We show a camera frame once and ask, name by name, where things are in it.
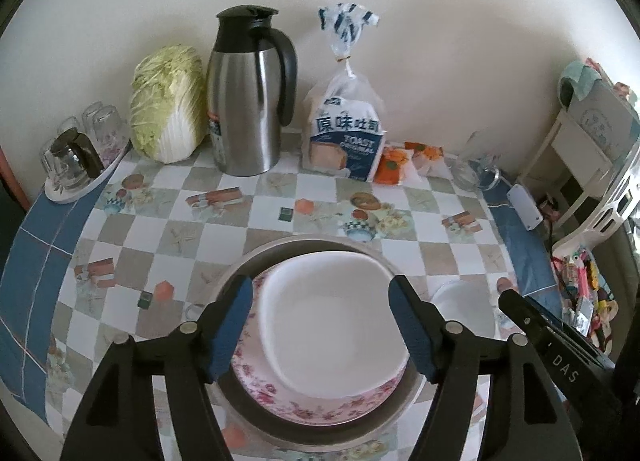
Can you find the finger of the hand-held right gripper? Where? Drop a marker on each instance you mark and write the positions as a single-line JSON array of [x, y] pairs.
[[517, 311]]

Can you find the napa cabbage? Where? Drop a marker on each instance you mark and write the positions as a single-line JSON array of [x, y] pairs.
[[167, 106]]

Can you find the stainless steel basin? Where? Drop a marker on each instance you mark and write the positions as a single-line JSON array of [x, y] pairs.
[[300, 428]]

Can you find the checkered printed tablecloth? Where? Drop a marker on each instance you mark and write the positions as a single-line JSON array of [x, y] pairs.
[[150, 241]]

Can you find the plain white bowl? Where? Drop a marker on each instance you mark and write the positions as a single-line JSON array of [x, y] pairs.
[[330, 326]]

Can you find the small white bowl red print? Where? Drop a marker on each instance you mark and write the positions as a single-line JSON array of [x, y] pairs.
[[467, 308]]

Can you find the grey cardboard box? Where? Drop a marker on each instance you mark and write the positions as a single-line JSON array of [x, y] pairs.
[[605, 121]]

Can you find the white plastic chair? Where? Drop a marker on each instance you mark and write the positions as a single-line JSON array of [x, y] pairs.
[[615, 211]]

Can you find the clear drinking glass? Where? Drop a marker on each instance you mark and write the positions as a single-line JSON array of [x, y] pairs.
[[95, 113], [114, 138]]

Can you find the white shelf rack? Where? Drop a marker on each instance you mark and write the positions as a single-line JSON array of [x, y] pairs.
[[550, 161]]

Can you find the pile of colourful small packets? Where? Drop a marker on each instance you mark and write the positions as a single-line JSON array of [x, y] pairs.
[[585, 291]]

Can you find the bagged toast bread loaf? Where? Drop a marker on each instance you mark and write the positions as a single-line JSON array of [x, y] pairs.
[[345, 136]]

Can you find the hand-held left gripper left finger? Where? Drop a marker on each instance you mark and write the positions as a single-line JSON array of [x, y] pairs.
[[232, 326]]

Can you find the orange snack packet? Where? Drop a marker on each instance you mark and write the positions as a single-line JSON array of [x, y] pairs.
[[392, 168]]

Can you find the stainless steel thermos jug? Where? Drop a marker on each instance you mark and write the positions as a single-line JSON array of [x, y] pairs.
[[245, 101]]

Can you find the tall clear glass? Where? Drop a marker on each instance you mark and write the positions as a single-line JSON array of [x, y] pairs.
[[467, 161]]

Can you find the round pink floral plate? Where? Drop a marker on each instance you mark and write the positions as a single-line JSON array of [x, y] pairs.
[[300, 408]]

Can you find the white oval tray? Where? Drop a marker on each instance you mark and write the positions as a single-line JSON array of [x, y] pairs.
[[75, 193]]

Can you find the white power strip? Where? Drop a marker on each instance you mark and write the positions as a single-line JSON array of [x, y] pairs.
[[524, 207]]

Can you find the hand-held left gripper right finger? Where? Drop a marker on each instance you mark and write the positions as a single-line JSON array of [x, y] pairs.
[[412, 326]]

